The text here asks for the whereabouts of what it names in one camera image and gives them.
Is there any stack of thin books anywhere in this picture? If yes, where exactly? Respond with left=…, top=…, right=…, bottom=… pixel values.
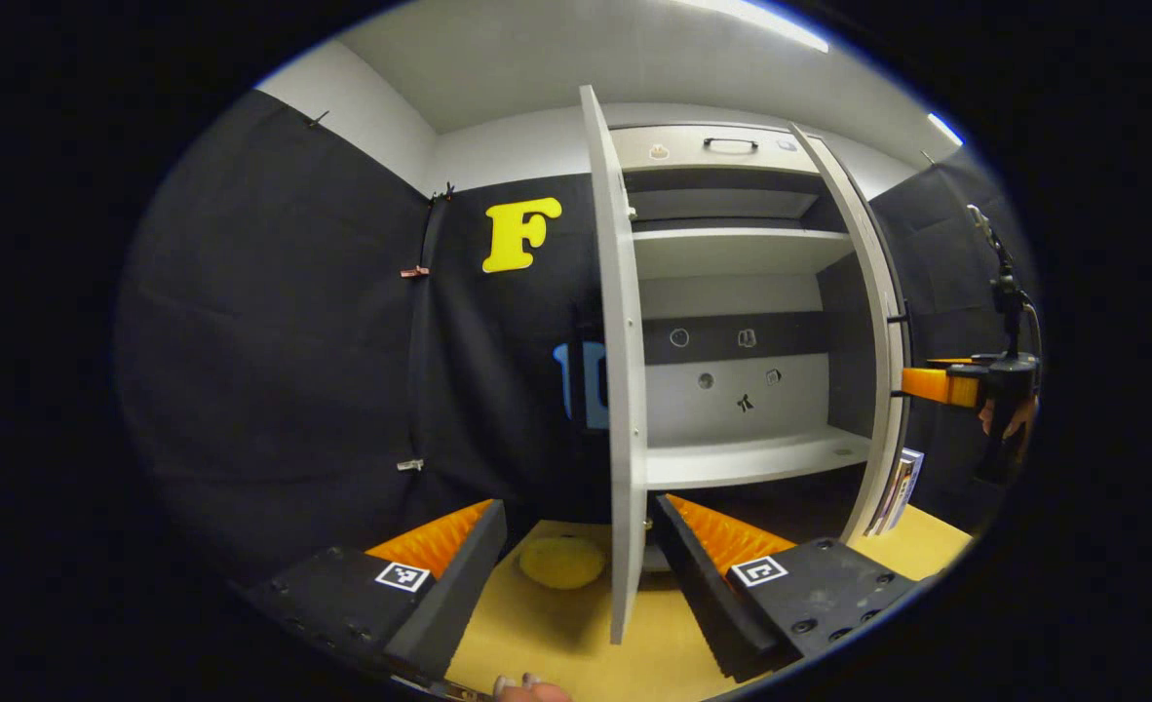
left=868, top=447, right=926, bottom=537

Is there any white cabinet drawer black handle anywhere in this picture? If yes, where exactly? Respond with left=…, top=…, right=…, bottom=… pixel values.
left=613, top=125, right=821, bottom=176

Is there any black backdrop cloth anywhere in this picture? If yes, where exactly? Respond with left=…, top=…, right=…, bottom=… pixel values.
left=868, top=146, right=1040, bottom=532
left=113, top=90, right=626, bottom=586

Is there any white cabinet door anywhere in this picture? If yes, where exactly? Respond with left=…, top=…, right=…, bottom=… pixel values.
left=788, top=122, right=913, bottom=542
left=579, top=85, right=651, bottom=646

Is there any white and grey cabinet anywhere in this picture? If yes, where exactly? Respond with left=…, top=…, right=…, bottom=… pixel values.
left=610, top=122, right=913, bottom=547

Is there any white cabinet shelf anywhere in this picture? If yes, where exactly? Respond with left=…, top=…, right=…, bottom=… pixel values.
left=632, top=227, right=858, bottom=282

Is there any long ceiling light panel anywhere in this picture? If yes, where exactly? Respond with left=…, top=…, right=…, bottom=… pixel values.
left=673, top=0, right=830, bottom=55

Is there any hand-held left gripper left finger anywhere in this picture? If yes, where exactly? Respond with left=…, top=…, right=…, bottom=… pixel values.
left=243, top=499, right=509, bottom=688

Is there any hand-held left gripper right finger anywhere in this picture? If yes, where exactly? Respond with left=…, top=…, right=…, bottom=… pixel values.
left=650, top=493, right=920, bottom=683

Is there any yellow round coaster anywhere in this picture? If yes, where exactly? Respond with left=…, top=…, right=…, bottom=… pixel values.
left=519, top=534, right=608, bottom=591

